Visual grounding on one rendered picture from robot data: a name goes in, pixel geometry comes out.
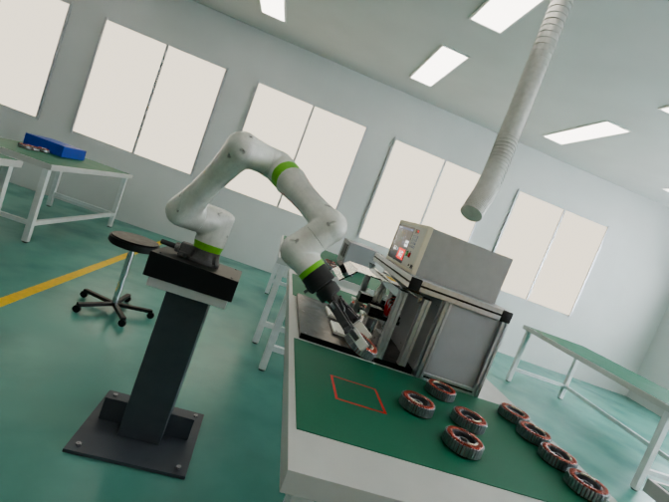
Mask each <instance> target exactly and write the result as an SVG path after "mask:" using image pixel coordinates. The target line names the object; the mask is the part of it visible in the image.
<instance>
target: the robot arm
mask: <svg viewBox="0 0 669 502"><path fill-rule="evenodd" d="M245 169H251V170H254V171H256V172H259V173H260V174H262V175H263V176H265V177H266V178H268V179H269V180H270V181H271V183H272V184H273V185H274V186H275V187H276V188H277V190H278V191H279V192H280V193H281V194H282V195H284V196H285V197H286V198H287V199H288V200H289V201H290V202H291V203H292V204H293V205H294V206H295V207H296V208H297V209H298V210H299V211H300V212H301V214H302V215H303V216H304V218H305V219H306V220H307V222H308V224H307V225H306V226H304V227H302V228H301V229H299V230H298V231H296V232H295V233H293V234H291V235H290V236H288V237H287V238H286V239H285V240H284V241H283V243H282V245H281V249H280V253H281V257H282V259H283V261H284V262H285V263H286V264H287V265H288V266H290V267H291V268H292V269H293V270H294V271H295V272H296V274H297V275H298V276H299V277H300V279H301V280H302V281H303V283H304V284H305V285H306V286H305V287H306V288H307V289H306V290H305V291H304V292H305V293H307V292H309V293H312V294H313V293H315V292H317V293H316V296H317V297H318V298H319V300H320V301H321V302H322V303H324V302H325V301H326V300H328V301H329V304H328V307H329V308H330V309H331V311H332V312H333V314H334V316H335V318H336V319H337V321H338V322H339V324H340V326H341V327H342V329H343V331H344V333H345V334H348V335H349V336H350V337H351V339H352V340H353V341H354V343H355V344H356V345H357V347H358V348H359V349H360V351H361V352H362V351H363V350H365V349H366V348H367V347H369V344H368V343H367V342H366V340H365V339H364V338H363V336H362V335H361V334H360V333H362V334H364V335H365V336H366V337H367V338H368V339H370V338H372V335H371V333H370V332H369V331H368V329H367V328H366V327H365V325H364V324H363V323H362V321H361V320H360V319H361V317H360V316H358V314H357V313H356V312H355V311H354V310H353V309H352V308H351V306H350V305H349V304H348V303H347V302H346V301H345V300H344V298H343V297H342V295H339V296H338V295H337V294H336V293H337V292H338V291H339V290H340V287H339V285H338V284H337V283H336V281H333V278H334V277H335V275H334V274H333V271H334V270H330V269H329V267H328V266H327V265H326V263H325V262H324V261H323V259H322V258H321V253H322V252H324V251H325V250H326V249H328V248H329V247H331V246H332V245H334V244H335V243H337V242H338V241H340V239H342V237H343V236H344V235H345V232H346V228H347V224H346V220H345V218H344V217H343V215H342V214H341V213H339V212H338V211H337V210H335V209H334V208H333V207H332V206H331V205H329V204H328V203H327V202H326V201H325V200H324V199H323V198H322V197H321V196H320V194H319V193H318V192H317V191H316V190H315V188H314V187H313V186H312V184H311V183H310V182H309V180H308V178H307V177H306V175H305V173H304V172H303V171H302V170H301V169H300V168H299V167H298V165H297V164H296V163H295V162H294V161H293V159H292V158H291V157H290V156H289V155H288V154H287V153H285V152H283V151H281V150H279V149H276V148H274V147H272V146H270V145H268V144H266V143H264V142H263V141H261V140H260V139H258V138H257V137H255V136H254V135H252V134H251V133H249V132H247V131H236V132H234V133H232V134H231V135H230V136H229V137H228V138H227V140H226V141H225V143H224V144H223V146H222V147H221V149H220V150H219V152H218V153H217V154H216V156H215V157H214V158H213V159H212V161H211V162H210V163H209V164H208V165H207V166H206V168H205V169H204V170H203V171H202V172H201V173H200V174H199V175H198V176H197V177H196V178H195V179H194V180H193V181H192V182H191V183H190V184H189V185H187V186H186V187H185V188H184V189H183V190H182V191H180V192H179V193H178V194H176V195H175V196H173V197H172V198H171V199H170V200H169V201H168V202H167V204H166V207H165V213H166V217H167V218H168V220H169V221H170V222H171V223H172V224H174V225H176V226H179V227H182V228H185V229H188V230H192V231H195V232H196V236H195V239H194V244H192V243H189V242H186V241H183V242H182V243H180V242H176V243H173V242H170V241H167V240H165V239H161V241H160V244H163V245H166V246H169V247H171V248H174V251H176V252H178V253H177V255H178V256H181V257H184V258H186V259H188V260H190V261H192V262H194V263H197V264H200V265H202V266H206V267H209V268H213V269H218V268H219V266H220V265H219V258H220V254H221V252H222V251H223V250H224V247H225V245H226V242H227V240H228V237H229V235H230V232H231V229H232V227H233V224H234V221H235V218H234V216H233V215H232V214H231V213H229V212H228V211H226V210H224V209H221V208H219V207H216V206H213V205H211V204H209V203H210V202H211V200H212V199H213V198H214V197H215V196H216V195H217V194H218V193H219V192H220V191H221V190H222V189H223V188H224V187H225V186H226V185H227V184H228V183H229V182H230V181H231V180H233V179H234V178H235V177H236V176H237V175H238V174H240V173H241V172H242V171H244V170H245Z"/></svg>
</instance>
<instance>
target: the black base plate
mask: <svg viewBox="0 0 669 502"><path fill-rule="evenodd" d="M326 306H328V303H322V302H321V301H319V300H316V299H313V298H310V297H307V296H304V295H302V294H299V293H298V294H297V311H298V327H299V338H300V339H303V340H306V341H309V342H313V343H316V344H319V345H322V346H325V347H328V348H331V349H334V350H337V351H340V352H343V353H346V354H349V355H352V356H355V357H358V358H360V356H358V355H357V354H356V353H355V352H354V351H353V350H352V349H351V348H350V347H349V346H348V345H347V343H346V341H345V338H344V337H342V336H339V335H335V334H334V333H333V330H332V327H331V324H330V321H334V322H337V323H338V321H337V320H336V319H333V318H330V317H328V314H327V311H326ZM381 327H382V325H381V324H380V323H379V321H377V323H376V326H375V328H377V329H381ZM375 328H374V330H375ZM374 330H372V331H371V335H373V333H374ZM399 355H400V350H399V349H398V347H397V346H396V345H395V343H394V342H393V340H392V339H391V338H390V340H389V343H388V345H387V348H386V350H385V353H384V355H383V358H382V360H381V359H380V358H374V359H373V360H372V362H374V363H377V364H380V365H383V366H386V367H389V368H392V369H395V370H398V371H401V372H404V373H408V374H411V373H412V367H411V366H410V364H409V363H407V364H406V366H405V367H403V366H399V365H398V364H397V360H398V357H399Z"/></svg>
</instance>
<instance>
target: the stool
mask: <svg viewBox="0 0 669 502"><path fill-rule="evenodd" d="M108 240H109V241H110V243H111V244H113V245H115V246H117V247H119V248H122V249H125V250H128V252H127V255H126V258H125V261H124V264H123V267H122V270H121V273H120V276H119V279H118V282H117V285H116V288H115V291H114V294H113V297H112V300H111V299H109V298H107V297H105V296H102V295H100V294H98V293H96V292H94V291H92V290H90V289H84V291H82V292H81V293H80V295H81V297H83V298H85V297H86V296H87V295H91V296H94V297H96V298H98V299H100V300H102V301H103V302H77V304H76V305H75V306H74V307H73V308H72V310H73V311H74V312H75V313H77V312H79V311H80V310H81V309H82V307H101V306H113V308H114V310H115V311H116V313H117V315H118V317H119V318H120V320H119V321H118V325H119V326H120V327H124V326H125V325H126V316H125V314H124V313H123V311H122V310H121V308H126V309H131V310H135V311H140V312H145V313H148V314H147V317H148V318H149V319H152V318H153V317H154V313H152V312H153V310H151V309H146V308H142V307H138V306H133V305H128V304H124V303H122V302H123V301H125V302H129V301H130V300H131V297H130V296H131V294H125V295H123V296H120V295H121V292H122V289H123V286H124V283H125V280H126V277H127V274H128V271H129V268H130V265H131V262H132V259H133V256H134V253H135V252H136V253H140V254H149V252H150V251H151V250H155V249H159V248H160V246H159V245H158V243H156V242H155V241H153V240H151V239H149V238H146V237H144V236H140V235H137V234H134V233H129V232H124V231H113V232H111V233H110V235H109V238H108Z"/></svg>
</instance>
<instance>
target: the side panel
mask: <svg viewBox="0 0 669 502"><path fill-rule="evenodd" d="M508 326H509V324H506V323H504V322H501V321H498V320H496V319H493V318H490V317H487V316H484V315H482V314H479V313H476V312H473V311H470V310H468V309H465V308H462V307H459V306H457V305H454V304H451V303H448V302H444V304H443V306H442V309H441V311H440V314H439V316H438V319H437V321H436V324H435V326H434V329H433V331H432V333H431V336H430V338H429V341H428V343H427V346H426V348H425V351H424V353H423V355H422V358H421V360H420V363H419V365H418V368H417V370H416V371H414V373H413V375H414V376H415V377H418V378H421V379H424V380H428V379H431V378H432V379H437V380H440V381H442V382H444V383H446V384H448V385H450V386H451V387H452V388H453V389H455V390H458V391H461V392H464V393H467V394H470V395H473V396H476V397H478V396H479V393H480V391H481V389H482V386H483V384H484V382H485V379H486V377H487V375H488V372H489V370H490V368H491V365H492V363H493V360H494V358H495V356H496V353H497V351H498V349H499V346H500V344H501V342H502V339H503V337H504V335H505V332H506V330H507V328H508Z"/></svg>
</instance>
